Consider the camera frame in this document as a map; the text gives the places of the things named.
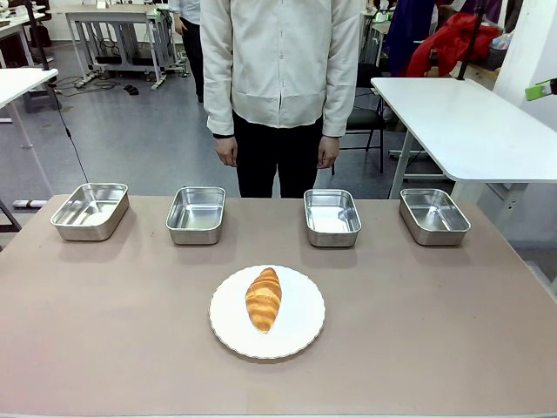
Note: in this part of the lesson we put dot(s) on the black foot pedal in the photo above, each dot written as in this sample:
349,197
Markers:
131,89

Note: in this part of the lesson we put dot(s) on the person in cream shirt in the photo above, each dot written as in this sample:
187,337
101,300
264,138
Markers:
278,65

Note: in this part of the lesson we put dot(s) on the person's right hand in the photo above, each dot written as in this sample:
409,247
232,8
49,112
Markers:
226,151

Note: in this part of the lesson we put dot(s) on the black stand pole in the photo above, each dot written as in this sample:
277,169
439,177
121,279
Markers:
471,39
38,35

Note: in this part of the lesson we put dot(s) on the small white side table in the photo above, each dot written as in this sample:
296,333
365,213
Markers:
22,85

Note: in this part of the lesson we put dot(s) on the golden croissant bread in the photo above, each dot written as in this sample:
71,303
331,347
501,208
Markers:
263,300

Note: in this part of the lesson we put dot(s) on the large white side table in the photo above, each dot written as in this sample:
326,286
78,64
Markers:
461,122

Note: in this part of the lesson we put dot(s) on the red jacket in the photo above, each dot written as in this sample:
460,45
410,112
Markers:
448,43

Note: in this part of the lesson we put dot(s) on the person's right forearm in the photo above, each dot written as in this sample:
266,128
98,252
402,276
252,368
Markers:
221,104

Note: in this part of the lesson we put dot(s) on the person's left forearm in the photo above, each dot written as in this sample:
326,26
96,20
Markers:
338,104

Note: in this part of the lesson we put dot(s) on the white scalloped plate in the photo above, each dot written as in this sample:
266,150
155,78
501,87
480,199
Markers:
300,322

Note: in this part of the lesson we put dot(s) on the black folding chair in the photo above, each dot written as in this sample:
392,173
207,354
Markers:
365,117

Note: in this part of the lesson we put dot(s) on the white power strip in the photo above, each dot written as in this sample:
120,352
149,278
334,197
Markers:
29,203

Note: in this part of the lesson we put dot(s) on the rectangular steel container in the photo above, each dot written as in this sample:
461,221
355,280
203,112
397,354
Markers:
196,213
433,215
331,215
90,211

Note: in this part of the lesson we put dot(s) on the person's left hand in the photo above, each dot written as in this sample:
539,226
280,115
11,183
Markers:
327,153

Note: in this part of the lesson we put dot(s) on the background person in black trousers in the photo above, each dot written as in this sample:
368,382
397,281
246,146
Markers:
193,48

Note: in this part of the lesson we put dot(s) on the grey background desk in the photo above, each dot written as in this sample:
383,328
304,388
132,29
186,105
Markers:
117,26

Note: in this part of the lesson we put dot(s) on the dark blue garment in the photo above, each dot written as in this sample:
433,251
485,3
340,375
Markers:
404,35

